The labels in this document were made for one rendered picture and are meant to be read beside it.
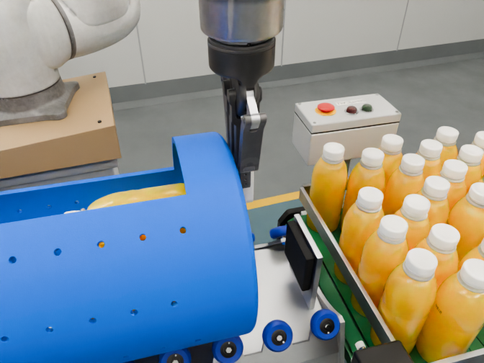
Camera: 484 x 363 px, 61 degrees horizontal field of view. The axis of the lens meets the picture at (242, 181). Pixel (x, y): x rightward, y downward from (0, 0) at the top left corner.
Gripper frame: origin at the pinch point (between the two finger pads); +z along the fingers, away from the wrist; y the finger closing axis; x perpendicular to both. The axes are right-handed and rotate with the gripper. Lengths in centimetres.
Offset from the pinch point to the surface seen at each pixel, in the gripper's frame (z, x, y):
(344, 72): 114, -165, 278
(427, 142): 7.0, -39.1, 11.7
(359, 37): 85, -178, 283
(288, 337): 19.5, -3.6, -13.0
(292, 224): 11.5, -8.7, 1.4
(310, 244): 10.9, -9.6, -4.0
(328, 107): 5.0, -25.1, 26.1
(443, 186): 6.9, -33.7, -0.8
